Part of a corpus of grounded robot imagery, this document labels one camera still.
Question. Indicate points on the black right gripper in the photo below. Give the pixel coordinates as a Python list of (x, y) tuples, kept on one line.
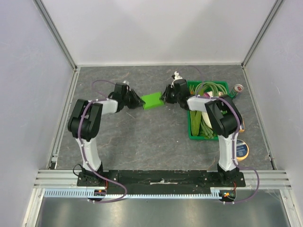
[(170, 93)]

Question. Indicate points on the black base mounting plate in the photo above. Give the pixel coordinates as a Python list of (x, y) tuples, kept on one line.
[(160, 182)]

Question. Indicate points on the light blue cable duct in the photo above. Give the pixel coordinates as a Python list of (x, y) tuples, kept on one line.
[(96, 194)]

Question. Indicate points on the green plastic crate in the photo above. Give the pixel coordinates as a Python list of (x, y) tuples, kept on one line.
[(196, 137)]

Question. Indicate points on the green long beans bundle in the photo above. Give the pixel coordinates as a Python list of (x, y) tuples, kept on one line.
[(213, 87)]

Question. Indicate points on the yellow masking tape roll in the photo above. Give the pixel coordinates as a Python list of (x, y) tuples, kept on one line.
[(242, 150)]

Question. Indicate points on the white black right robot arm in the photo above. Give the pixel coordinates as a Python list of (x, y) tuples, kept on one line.
[(225, 120)]

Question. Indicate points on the green paper box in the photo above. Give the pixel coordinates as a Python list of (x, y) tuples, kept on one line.
[(152, 101)]

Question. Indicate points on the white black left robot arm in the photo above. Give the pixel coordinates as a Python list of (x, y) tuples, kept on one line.
[(84, 124)]

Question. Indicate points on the green red drink can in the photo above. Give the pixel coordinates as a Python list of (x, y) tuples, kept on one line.
[(236, 90)]

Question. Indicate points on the white radish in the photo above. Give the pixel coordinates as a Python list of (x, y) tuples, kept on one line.
[(206, 119)]

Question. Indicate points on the blue small box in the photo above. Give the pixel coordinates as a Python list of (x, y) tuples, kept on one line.
[(242, 126)]

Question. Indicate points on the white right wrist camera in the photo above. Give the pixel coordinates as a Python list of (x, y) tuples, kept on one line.
[(175, 76)]

